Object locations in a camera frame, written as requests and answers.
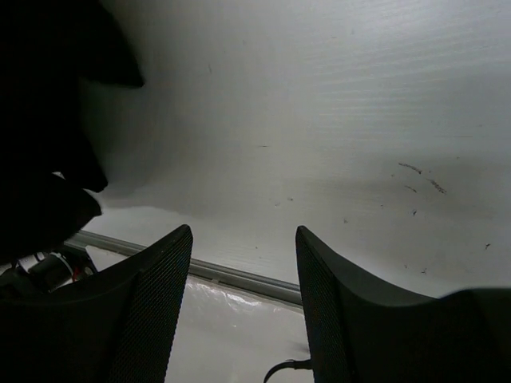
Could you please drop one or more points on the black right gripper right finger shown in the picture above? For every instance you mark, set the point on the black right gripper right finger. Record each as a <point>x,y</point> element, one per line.
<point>361,328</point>

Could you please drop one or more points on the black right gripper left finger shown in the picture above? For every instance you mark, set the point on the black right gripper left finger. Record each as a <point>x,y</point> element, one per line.
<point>117,325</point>

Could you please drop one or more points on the black pleated skirt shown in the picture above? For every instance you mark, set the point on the black pleated skirt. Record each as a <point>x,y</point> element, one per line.
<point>49,172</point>

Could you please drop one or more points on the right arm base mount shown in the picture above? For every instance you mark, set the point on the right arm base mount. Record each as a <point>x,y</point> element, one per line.
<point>44,272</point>

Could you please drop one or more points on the aluminium table edge rail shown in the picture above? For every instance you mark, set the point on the aluminium table edge rail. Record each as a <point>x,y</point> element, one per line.
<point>241,280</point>

